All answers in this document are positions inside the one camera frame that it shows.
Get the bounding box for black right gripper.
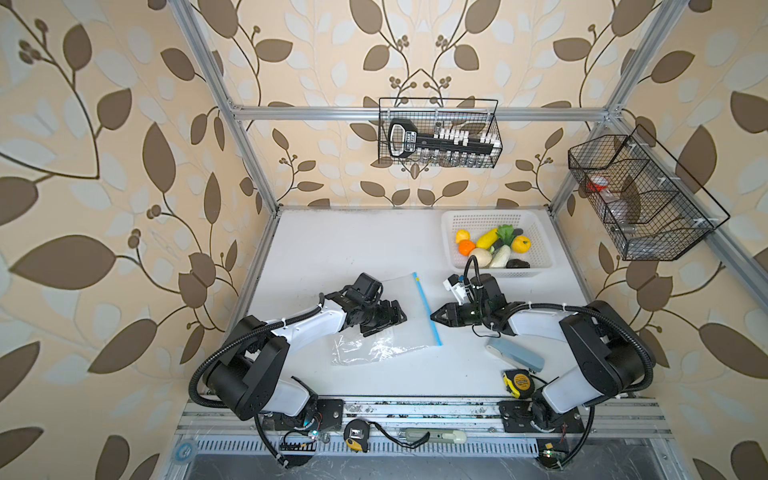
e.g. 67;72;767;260
429;301;488;326

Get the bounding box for clear zip bag blue zipper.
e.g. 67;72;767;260
331;272;442;366

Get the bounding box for beige potato toy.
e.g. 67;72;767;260
470;248;493;269

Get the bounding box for white radish with green leaves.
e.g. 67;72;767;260
488;225;517;268

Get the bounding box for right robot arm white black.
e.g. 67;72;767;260
430;274;656;423

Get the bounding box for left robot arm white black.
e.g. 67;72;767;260
188;273;407;423

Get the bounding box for orange toy fruit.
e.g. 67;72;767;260
457;239;476;257

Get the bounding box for small yellow lemon toy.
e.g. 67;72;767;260
455;230;471;244

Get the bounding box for yellow corn toy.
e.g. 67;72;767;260
476;228;499;250

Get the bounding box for dark eggplant toy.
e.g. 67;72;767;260
506;259;530;269

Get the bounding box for light blue case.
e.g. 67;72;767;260
485;338;545;374

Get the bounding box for white plastic perforated basket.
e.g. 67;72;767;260
441;210;556;278

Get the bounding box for yellow black tape measure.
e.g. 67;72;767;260
502;369;536;400

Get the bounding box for yellow orange with green stem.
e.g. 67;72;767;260
510;235;532;254

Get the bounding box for pale green utility knife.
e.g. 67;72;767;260
403;428;468;445

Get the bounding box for black tape measure on rail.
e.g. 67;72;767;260
343;418;371;453

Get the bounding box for black tool in wire basket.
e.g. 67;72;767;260
380;117;503;162

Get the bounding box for black wire basket back wall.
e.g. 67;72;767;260
378;96;503;169

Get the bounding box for black wire basket wall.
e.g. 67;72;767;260
568;124;731;262
378;96;503;169

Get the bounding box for red item in wire basket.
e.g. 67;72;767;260
584;175;610;194

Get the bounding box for aluminium frame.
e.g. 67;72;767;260
167;0;768;289

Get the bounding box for black wire basket right wall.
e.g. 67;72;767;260
568;124;731;262

